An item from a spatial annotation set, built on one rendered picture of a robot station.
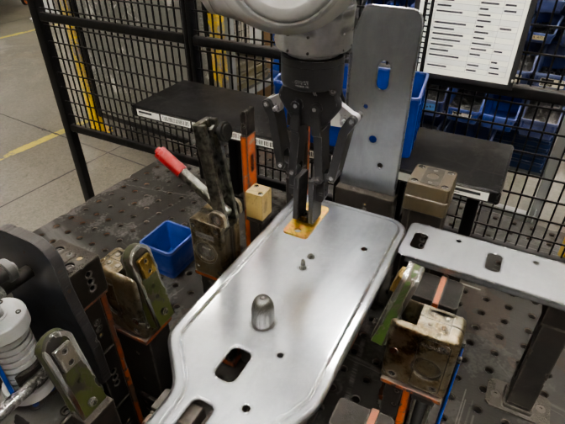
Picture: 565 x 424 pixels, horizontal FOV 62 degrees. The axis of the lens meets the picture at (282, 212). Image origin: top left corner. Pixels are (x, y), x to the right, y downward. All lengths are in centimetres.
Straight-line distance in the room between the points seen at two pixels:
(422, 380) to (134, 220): 97
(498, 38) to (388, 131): 33
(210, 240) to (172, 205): 69
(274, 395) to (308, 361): 7
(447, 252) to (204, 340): 42
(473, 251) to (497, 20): 48
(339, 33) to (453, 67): 60
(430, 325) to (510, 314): 58
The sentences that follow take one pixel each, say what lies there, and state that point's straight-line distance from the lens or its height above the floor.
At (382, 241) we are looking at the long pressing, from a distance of 81.
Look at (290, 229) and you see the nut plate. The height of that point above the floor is 109.
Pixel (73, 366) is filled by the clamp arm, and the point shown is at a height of 106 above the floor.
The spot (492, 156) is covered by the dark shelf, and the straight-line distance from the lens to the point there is 107.
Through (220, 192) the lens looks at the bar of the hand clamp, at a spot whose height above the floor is 111.
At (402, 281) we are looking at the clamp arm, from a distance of 59.
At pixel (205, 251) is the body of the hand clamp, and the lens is 80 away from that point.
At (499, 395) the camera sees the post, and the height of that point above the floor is 70.
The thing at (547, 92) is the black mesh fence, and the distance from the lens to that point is 111.
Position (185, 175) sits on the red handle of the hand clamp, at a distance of 77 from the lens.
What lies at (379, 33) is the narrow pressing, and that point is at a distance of 83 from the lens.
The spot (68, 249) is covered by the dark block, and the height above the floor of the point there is 112.
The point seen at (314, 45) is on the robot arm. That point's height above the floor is 136.
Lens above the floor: 150
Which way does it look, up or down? 35 degrees down
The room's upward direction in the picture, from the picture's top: straight up
